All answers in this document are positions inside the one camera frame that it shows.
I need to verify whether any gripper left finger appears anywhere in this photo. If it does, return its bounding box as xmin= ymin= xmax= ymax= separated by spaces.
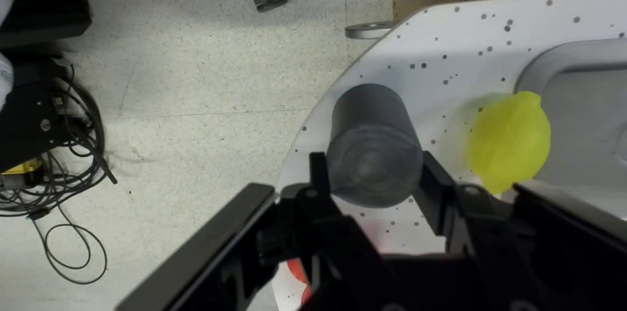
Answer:
xmin=115 ymin=152 xmax=392 ymax=311

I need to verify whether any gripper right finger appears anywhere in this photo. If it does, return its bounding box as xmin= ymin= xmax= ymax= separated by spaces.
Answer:
xmin=414 ymin=151 xmax=627 ymax=311

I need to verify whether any red object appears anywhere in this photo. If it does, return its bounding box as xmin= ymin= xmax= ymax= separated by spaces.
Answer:
xmin=287 ymin=259 xmax=312 ymax=305

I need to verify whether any yellow cup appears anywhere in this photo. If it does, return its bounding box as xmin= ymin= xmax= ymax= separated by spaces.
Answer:
xmin=465 ymin=91 xmax=552 ymax=195

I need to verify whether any grey cylinder object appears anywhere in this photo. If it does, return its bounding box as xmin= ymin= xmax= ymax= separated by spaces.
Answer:
xmin=325 ymin=83 xmax=425 ymax=209

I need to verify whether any grey toy sink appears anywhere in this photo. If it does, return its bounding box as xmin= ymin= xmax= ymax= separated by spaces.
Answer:
xmin=513 ymin=38 xmax=627 ymax=189

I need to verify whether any white speckled toy kitchen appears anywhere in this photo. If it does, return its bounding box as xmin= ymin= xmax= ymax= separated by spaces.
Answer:
xmin=272 ymin=0 xmax=627 ymax=311

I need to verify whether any grey metal tab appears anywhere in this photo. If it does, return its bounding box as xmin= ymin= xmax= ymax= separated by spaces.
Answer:
xmin=345 ymin=21 xmax=398 ymax=40

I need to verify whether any black box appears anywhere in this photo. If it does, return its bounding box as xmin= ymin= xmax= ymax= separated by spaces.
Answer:
xmin=0 ymin=0 xmax=93 ymax=48

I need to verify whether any coil of black cable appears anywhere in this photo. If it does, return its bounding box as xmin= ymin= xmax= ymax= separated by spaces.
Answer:
xmin=0 ymin=59 xmax=118 ymax=286

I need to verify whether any black bracket with yellow part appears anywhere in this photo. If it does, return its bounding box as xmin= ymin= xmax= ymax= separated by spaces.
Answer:
xmin=0 ymin=76 xmax=74 ymax=190

